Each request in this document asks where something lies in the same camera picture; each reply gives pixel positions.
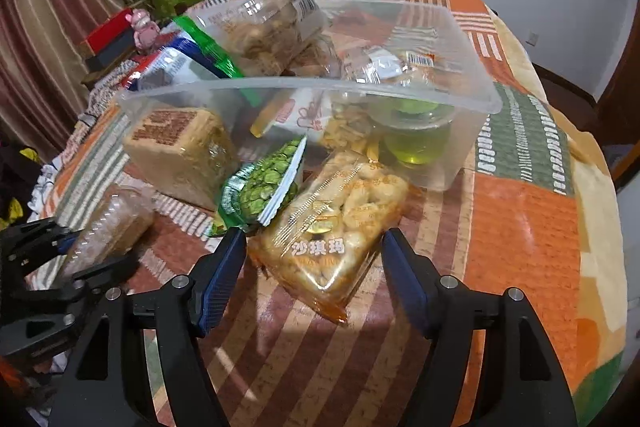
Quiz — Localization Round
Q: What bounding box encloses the clear wafer cracker pack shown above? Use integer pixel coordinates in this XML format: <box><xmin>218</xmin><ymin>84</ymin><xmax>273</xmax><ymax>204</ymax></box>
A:
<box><xmin>54</xmin><ymin>186</ymin><xmax>155</xmax><ymax>285</ymax></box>

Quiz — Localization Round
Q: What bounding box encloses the brown rice cake block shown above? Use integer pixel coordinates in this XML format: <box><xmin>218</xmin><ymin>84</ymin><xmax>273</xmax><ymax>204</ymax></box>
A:
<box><xmin>122</xmin><ymin>107</ymin><xmax>240</xmax><ymax>210</ymax></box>

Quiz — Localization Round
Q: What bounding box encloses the orange puffed snack bag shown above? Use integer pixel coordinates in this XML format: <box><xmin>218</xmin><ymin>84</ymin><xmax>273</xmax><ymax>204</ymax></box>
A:
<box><xmin>248</xmin><ymin>150</ymin><xmax>410</xmax><ymax>324</ymax></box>

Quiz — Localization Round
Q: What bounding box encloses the green pea snack bag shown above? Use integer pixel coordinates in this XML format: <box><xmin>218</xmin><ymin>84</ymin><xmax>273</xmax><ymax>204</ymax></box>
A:
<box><xmin>207</xmin><ymin>138</ymin><xmax>307</xmax><ymax>237</ymax></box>

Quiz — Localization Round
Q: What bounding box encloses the green jelly cup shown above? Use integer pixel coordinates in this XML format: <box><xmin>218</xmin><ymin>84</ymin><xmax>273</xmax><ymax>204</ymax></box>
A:
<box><xmin>368</xmin><ymin>98</ymin><xmax>457</xmax><ymax>167</ymax></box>

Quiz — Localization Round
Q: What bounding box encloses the blue white snack bag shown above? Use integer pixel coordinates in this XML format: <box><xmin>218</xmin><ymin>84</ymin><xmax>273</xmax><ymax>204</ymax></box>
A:
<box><xmin>122</xmin><ymin>32</ymin><xmax>228</xmax><ymax>91</ymax></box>

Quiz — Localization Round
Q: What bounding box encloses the clear green-edged biscuit bag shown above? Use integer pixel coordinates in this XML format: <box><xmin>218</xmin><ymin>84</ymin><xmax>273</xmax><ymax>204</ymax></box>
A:
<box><xmin>174</xmin><ymin>0</ymin><xmax>326</xmax><ymax>78</ymax></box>

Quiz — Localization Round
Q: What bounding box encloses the patchwork bed blanket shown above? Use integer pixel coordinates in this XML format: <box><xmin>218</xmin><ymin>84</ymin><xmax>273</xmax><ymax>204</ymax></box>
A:
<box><xmin>27</xmin><ymin>0</ymin><xmax>629</xmax><ymax>427</ymax></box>

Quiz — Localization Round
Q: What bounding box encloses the red box on side table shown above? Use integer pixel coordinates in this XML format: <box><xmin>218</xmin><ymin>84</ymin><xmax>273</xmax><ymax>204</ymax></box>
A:
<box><xmin>77</xmin><ymin>8</ymin><xmax>134</xmax><ymax>72</ymax></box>

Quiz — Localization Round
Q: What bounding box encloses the pink plush toy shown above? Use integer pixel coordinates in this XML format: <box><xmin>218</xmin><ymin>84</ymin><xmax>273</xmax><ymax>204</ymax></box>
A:
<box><xmin>125</xmin><ymin>9</ymin><xmax>160</xmax><ymax>54</ymax></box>

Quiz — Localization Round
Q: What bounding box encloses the clear plastic storage bin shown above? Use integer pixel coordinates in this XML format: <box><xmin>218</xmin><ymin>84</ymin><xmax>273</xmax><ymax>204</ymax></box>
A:
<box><xmin>117</xmin><ymin>0</ymin><xmax>502</xmax><ymax>191</ymax></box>

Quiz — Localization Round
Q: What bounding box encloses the striped curtain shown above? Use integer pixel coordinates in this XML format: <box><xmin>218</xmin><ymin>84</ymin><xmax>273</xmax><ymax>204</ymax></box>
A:
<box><xmin>1</xmin><ymin>0</ymin><xmax>122</xmax><ymax>159</ymax></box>

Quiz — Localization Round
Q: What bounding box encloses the wooden door frame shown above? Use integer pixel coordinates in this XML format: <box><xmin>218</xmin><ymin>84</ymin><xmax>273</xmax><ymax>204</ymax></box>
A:
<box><xmin>596</xmin><ymin>6</ymin><xmax>639</xmax><ymax>190</ymax></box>

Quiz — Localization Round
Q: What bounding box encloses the wall socket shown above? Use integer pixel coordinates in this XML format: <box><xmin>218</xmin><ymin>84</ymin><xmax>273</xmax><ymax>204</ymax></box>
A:
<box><xmin>526</xmin><ymin>32</ymin><xmax>539</xmax><ymax>46</ymax></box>

